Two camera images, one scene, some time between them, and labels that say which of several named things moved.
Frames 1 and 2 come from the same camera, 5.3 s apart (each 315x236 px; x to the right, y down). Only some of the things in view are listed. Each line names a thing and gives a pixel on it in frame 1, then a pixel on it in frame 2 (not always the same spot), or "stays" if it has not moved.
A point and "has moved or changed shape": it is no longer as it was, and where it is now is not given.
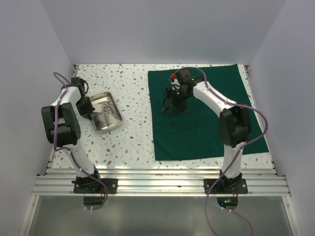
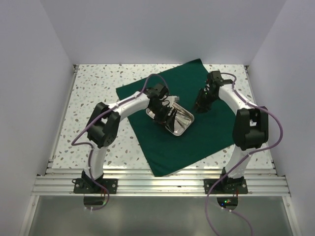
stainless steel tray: (107, 115) has moved or changed shape
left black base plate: (111, 184) stays
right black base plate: (226, 186) stays
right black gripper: (179, 106) to (203, 107)
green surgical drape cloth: (193, 134) has moved or changed shape
